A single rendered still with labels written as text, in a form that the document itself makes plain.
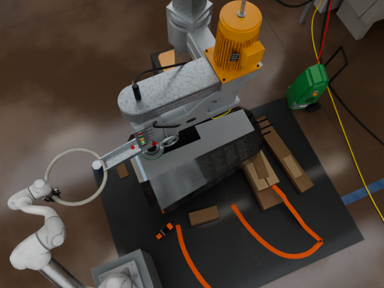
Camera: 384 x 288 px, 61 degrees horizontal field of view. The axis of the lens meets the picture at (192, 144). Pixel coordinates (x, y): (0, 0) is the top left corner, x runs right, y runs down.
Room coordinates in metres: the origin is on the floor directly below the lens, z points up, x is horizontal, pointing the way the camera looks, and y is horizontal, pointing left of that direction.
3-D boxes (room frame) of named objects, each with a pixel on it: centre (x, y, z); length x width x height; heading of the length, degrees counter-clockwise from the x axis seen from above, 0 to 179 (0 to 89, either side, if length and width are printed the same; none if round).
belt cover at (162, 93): (1.17, 0.04, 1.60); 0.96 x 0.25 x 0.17; 118
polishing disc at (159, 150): (1.00, 0.35, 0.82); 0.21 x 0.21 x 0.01
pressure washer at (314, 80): (2.03, -1.30, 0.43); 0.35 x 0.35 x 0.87; 9
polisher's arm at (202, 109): (1.18, 0.00, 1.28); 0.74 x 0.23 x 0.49; 118
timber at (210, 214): (0.57, -0.16, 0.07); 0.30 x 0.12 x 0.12; 109
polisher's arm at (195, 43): (1.72, -0.02, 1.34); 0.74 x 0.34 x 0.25; 28
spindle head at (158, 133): (1.04, 0.28, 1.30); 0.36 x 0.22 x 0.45; 118
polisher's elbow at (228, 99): (1.32, -0.23, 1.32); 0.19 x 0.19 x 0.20
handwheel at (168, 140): (0.96, 0.19, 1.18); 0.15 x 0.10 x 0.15; 118
